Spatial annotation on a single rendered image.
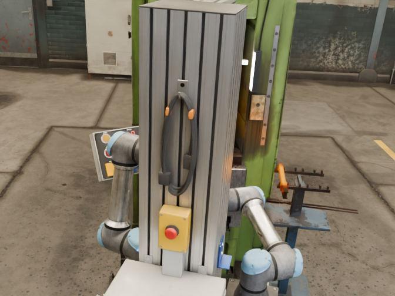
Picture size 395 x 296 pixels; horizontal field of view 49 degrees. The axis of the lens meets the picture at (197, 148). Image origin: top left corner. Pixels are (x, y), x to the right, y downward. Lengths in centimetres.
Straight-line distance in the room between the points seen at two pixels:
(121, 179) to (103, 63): 631
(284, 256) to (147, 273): 68
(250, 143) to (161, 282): 173
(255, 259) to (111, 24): 654
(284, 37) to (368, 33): 652
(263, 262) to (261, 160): 134
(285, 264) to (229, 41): 105
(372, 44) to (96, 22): 529
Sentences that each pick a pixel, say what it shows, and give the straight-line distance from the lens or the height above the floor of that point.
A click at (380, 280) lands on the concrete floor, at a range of 366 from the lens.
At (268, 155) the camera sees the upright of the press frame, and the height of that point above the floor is 91.
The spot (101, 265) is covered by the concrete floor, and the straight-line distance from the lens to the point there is 341.
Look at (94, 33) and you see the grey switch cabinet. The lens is 801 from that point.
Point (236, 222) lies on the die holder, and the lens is 299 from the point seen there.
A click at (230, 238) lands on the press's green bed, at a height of 37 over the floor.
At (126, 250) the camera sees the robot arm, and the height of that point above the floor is 99.
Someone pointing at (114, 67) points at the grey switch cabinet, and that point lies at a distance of 806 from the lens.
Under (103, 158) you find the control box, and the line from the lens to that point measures 251.
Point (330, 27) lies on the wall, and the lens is 896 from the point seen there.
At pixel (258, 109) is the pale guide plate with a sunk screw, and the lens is 284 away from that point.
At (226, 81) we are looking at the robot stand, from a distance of 112.
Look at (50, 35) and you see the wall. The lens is 887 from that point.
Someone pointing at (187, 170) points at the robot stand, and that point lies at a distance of 124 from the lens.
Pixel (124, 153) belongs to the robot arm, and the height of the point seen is 139.
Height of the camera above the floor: 215
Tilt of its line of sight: 24 degrees down
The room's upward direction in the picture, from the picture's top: 3 degrees clockwise
